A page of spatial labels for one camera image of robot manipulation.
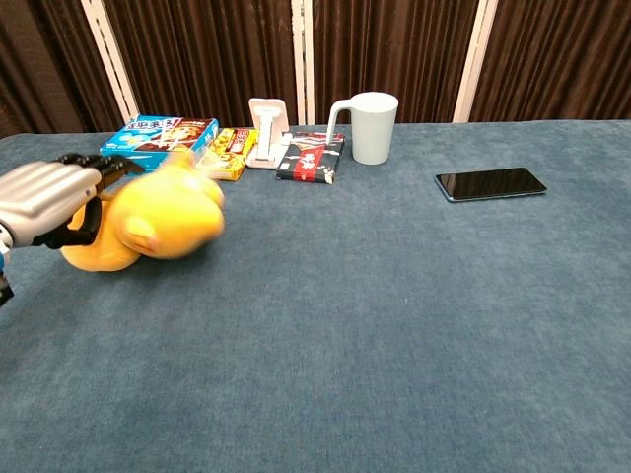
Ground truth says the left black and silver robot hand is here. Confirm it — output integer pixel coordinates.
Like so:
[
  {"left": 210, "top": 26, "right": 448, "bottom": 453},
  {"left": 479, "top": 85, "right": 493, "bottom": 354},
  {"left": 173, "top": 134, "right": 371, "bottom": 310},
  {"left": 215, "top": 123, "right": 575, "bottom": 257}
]
[{"left": 0, "top": 153, "right": 144, "bottom": 250}]

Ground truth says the yellow plush toy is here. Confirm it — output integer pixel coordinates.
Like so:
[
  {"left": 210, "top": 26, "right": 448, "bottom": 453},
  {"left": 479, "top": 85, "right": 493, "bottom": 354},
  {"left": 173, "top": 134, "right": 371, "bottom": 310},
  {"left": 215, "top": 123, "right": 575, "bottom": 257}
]
[{"left": 59, "top": 150, "right": 227, "bottom": 273}]

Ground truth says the blue cookie box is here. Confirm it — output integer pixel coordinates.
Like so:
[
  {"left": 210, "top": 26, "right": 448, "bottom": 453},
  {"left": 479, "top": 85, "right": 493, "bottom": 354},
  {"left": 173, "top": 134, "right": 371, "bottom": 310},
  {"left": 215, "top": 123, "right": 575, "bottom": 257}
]
[{"left": 100, "top": 114, "right": 221, "bottom": 172}]

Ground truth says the dark brown curtain panel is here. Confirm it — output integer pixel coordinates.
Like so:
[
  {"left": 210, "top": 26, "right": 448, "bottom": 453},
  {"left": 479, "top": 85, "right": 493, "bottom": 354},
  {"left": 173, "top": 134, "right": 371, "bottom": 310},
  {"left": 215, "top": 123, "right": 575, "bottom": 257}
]
[
  {"left": 470, "top": 0, "right": 631, "bottom": 124},
  {"left": 0, "top": 0, "right": 124, "bottom": 140},
  {"left": 102, "top": 0, "right": 300, "bottom": 130},
  {"left": 313, "top": 0, "right": 480, "bottom": 125}
]

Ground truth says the yellow snack box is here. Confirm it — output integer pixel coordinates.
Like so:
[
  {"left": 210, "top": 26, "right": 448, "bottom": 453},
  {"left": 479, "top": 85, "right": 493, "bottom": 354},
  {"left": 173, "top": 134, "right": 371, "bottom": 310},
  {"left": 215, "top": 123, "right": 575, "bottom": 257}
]
[{"left": 196, "top": 127, "right": 259, "bottom": 182}]

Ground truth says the white phone stand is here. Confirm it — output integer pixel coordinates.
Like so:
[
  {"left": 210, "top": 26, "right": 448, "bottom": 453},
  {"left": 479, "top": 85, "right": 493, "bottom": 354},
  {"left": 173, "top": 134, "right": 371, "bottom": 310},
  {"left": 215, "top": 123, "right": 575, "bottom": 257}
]
[{"left": 245, "top": 98, "right": 292, "bottom": 170}]

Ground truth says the black and red snack packet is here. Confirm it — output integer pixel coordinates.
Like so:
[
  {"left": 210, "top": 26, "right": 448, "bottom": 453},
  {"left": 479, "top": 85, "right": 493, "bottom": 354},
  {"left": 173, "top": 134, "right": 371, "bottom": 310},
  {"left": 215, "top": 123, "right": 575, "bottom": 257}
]
[{"left": 274, "top": 131, "right": 346, "bottom": 185}]

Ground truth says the blue table cloth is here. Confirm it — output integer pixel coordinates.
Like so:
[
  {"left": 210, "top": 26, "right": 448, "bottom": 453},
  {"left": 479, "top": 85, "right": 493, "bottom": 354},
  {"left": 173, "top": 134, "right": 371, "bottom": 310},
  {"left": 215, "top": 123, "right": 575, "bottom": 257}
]
[{"left": 0, "top": 117, "right": 631, "bottom": 473}]

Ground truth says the pale blue mug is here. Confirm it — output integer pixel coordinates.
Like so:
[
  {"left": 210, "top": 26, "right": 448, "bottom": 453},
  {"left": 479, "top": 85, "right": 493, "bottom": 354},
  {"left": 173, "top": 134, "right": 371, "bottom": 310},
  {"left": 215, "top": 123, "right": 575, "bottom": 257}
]
[{"left": 325, "top": 92, "right": 399, "bottom": 166}]

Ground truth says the black smartphone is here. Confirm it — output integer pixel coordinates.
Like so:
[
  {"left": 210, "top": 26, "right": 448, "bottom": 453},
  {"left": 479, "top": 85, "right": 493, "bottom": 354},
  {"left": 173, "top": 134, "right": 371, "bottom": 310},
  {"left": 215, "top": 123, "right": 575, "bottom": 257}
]
[{"left": 434, "top": 167, "right": 548, "bottom": 203}]

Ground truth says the white partition frame post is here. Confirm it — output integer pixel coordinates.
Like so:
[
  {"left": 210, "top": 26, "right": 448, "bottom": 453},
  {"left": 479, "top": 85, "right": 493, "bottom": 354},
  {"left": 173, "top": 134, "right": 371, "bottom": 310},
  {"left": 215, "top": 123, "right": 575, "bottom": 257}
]
[
  {"left": 80, "top": 0, "right": 142, "bottom": 125},
  {"left": 452, "top": 0, "right": 500, "bottom": 124},
  {"left": 290, "top": 0, "right": 316, "bottom": 126}
]

